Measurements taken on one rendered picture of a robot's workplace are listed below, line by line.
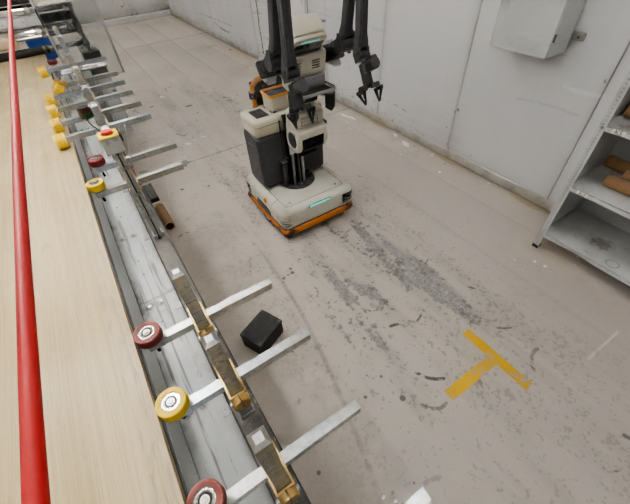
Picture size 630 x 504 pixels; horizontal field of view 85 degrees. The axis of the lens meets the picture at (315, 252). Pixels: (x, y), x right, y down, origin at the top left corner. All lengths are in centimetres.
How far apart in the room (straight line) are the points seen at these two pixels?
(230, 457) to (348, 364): 95
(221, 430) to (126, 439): 33
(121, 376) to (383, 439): 121
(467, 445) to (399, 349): 54
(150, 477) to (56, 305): 69
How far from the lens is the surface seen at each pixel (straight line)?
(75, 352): 126
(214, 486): 93
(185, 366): 141
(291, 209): 246
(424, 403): 196
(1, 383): 133
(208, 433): 128
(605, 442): 222
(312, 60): 220
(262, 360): 106
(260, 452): 69
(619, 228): 311
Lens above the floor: 178
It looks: 45 degrees down
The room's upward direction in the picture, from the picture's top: 4 degrees counter-clockwise
